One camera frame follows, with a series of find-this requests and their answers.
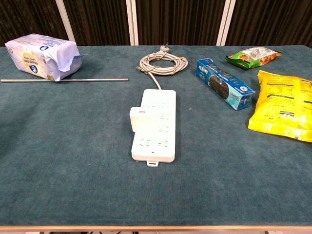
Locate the white plug adapter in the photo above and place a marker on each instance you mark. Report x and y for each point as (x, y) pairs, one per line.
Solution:
(136, 119)

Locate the white power strip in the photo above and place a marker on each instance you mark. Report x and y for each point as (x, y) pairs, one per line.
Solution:
(158, 146)

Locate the thin metal rod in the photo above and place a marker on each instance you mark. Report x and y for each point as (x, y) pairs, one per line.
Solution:
(97, 79)

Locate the blue cookie box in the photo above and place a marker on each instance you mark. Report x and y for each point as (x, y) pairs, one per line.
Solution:
(219, 80)

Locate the teal felt table cloth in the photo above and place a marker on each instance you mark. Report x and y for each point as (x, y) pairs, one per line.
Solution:
(73, 146)

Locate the green snack bag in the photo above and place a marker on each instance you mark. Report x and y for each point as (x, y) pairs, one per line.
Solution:
(253, 57)

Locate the yellow chip bag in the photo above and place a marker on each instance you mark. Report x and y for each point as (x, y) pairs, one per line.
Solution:
(280, 104)

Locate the white blue tissue pack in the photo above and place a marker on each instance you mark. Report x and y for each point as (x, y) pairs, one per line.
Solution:
(36, 53)

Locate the white upright partition post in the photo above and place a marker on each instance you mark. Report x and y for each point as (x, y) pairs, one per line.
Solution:
(131, 22)

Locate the white slanted partition post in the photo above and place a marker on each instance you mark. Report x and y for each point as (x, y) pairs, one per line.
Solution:
(226, 22)
(65, 22)

